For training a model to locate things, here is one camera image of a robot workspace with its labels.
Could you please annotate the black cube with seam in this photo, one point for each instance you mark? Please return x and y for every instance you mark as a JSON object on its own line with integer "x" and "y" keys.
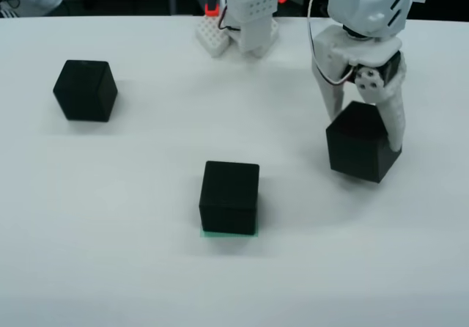
{"x": 359, "y": 151}

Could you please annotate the green striped square marker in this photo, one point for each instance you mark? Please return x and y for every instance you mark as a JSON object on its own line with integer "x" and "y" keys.
{"x": 202, "y": 234}

